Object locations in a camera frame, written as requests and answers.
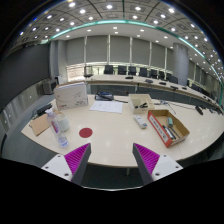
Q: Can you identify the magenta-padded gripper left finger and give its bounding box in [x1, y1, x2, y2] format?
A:
[40, 142, 92, 186]

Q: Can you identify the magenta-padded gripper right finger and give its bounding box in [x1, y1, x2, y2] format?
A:
[132, 143, 184, 186]

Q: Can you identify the clear plastic water bottle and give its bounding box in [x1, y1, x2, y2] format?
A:
[44, 108, 70, 149]

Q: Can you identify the flat round red coaster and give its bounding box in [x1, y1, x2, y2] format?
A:
[78, 127, 94, 139]

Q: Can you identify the black and silver marker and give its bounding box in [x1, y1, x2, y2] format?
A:
[161, 124, 181, 141]

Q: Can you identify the white remote control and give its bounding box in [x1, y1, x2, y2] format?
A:
[133, 114, 148, 130]

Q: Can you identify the white ceramic mug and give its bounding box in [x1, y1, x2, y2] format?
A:
[57, 113, 71, 133]

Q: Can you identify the brown cardboard tray red side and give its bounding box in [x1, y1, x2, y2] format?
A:
[147, 109, 191, 148]

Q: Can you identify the brown paper envelope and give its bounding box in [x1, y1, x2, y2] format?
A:
[29, 111, 64, 137]

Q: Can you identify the black power adapter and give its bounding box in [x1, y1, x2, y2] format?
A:
[34, 102, 53, 117]

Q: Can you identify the small open white box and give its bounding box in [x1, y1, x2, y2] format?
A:
[128, 93, 156, 115]

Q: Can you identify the white paper sheet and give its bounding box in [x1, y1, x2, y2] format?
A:
[89, 100, 124, 114]

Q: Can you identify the large white cardboard box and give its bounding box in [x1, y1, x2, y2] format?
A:
[53, 81, 89, 111]

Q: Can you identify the black desk device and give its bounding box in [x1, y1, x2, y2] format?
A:
[94, 91, 115, 102]

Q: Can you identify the black tabletop microphone base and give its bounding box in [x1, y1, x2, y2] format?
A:
[194, 105, 205, 116]

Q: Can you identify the grey monitor cabinet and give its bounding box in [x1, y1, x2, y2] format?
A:
[41, 78, 59, 96]

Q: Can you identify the long curved conference desk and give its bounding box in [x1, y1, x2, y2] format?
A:
[84, 74, 224, 114]

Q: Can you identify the row of black office chairs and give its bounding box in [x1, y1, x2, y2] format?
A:
[103, 64, 201, 91]

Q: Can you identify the group of ceiling lights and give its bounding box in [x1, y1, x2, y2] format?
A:
[18, 1, 224, 78]

